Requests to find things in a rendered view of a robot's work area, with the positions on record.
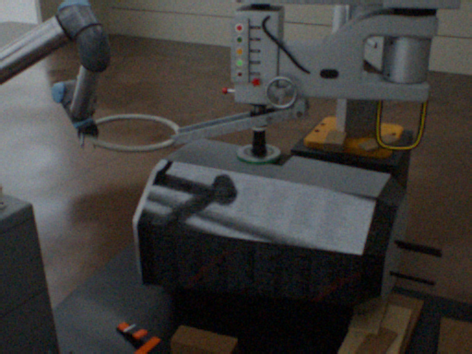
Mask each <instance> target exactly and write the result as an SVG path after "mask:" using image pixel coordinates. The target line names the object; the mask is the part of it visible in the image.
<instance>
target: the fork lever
mask: <svg viewBox="0 0 472 354"><path fill-rule="evenodd" d="M267 109H275V108H274V107H268V108H267ZM308 109H310V105H309V100H308V98H307V99H305V116H309V113H308ZM296 115H297V116H298V117H300V118H301V117H302V116H303V114H302V112H301V111H298V112H296ZM291 119H295V118H294V104H293V105H291V106H290V107H289V108H287V109H275V112H270V113H267V114H263V115H259V116H254V117H250V113H249V112H244V113H240V114H236V115H233V116H228V117H224V118H220V119H217V120H211V121H208V122H204V123H201V124H192V125H189V126H186V127H183V128H177V132H181V134H179V135H175V136H170V138H171V139H174V141H175V143H174V144H173V145H174V146H175V145H179V144H181V143H189V142H193V141H196V140H199V139H206V138H209V137H212V136H222V135H225V134H228V133H231V132H239V131H242V130H245V129H248V128H255V127H259V126H262V125H266V124H274V123H278V122H282V121H285V120H291Z"/></svg>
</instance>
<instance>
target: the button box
mask: <svg viewBox="0 0 472 354"><path fill-rule="evenodd" d="M237 24H242V25H243V31H242V32H238V31H237V30H236V25H237ZM230 30H231V82H245V83H248V82H250V19H249V18H231V19H230ZM237 36H242V37H243V43H242V44H239V43H237V42H236V37H237ZM237 48H243V55H241V56H239V55H238V54H236V49H237ZM238 59H242V60H243V66H242V67H238V66H237V65H236V60H238ZM240 70H241V71H243V77H242V78H237V77H236V71H240Z"/></svg>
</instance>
